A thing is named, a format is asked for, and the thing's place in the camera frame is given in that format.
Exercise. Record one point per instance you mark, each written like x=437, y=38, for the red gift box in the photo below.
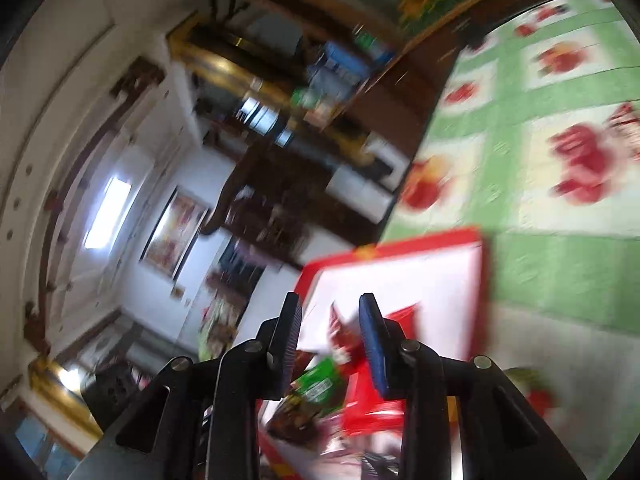
x=430, y=280

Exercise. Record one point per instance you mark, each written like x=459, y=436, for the green snack packet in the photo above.
x=317, y=382

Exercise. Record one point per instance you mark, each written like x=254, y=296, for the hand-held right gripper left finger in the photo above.
x=291, y=342

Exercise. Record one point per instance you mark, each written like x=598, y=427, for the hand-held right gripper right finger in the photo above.
x=372, y=350

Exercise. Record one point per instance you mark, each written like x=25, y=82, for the dark wooden cabinet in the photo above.
x=395, y=110

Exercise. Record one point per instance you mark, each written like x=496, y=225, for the framed wall picture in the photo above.
x=172, y=235

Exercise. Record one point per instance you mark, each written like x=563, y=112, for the carved wooden chair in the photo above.
x=270, y=195

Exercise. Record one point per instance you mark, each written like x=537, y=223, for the ceiling light panel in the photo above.
x=107, y=212

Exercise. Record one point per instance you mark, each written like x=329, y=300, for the green plastic bottle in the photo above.
x=372, y=45

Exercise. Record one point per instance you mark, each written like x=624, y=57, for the grey-blue thermos jug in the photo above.
x=325, y=82

